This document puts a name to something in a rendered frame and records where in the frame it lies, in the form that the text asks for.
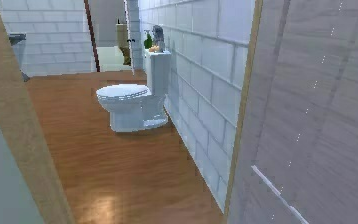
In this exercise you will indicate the orange soap bar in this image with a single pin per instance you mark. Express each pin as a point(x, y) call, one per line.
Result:
point(154, 49)

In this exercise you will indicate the green bottle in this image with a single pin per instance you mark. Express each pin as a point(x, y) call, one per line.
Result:
point(148, 41)

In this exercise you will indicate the white tiled room door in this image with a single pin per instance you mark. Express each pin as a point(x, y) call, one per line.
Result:
point(133, 33)

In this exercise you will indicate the grey statuette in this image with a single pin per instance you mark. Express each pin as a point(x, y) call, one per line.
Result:
point(158, 35)

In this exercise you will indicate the grey room door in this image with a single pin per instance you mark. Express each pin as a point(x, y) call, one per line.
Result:
point(307, 110)

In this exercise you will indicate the white toilet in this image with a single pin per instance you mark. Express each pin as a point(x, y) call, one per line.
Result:
point(130, 100)

